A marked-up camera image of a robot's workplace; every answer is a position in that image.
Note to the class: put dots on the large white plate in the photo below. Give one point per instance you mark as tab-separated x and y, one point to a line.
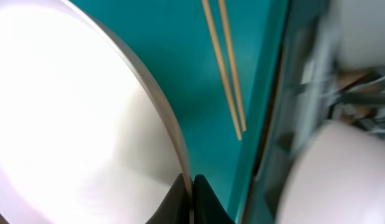
86	133

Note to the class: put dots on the wooden chopstick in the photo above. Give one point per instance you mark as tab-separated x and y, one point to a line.
232	62
222	68

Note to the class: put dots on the grey bowl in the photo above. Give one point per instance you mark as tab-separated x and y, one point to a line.
361	26

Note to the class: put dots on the grey dishwasher rack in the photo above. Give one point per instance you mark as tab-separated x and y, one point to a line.
312	90

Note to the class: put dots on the small white bowl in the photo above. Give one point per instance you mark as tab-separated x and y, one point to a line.
338	178

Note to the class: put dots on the teal plastic tray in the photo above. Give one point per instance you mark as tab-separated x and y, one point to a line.
172	39

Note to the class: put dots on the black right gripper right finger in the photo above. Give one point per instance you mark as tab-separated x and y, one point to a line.
206	205

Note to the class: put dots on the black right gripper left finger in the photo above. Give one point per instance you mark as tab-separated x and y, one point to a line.
174	209

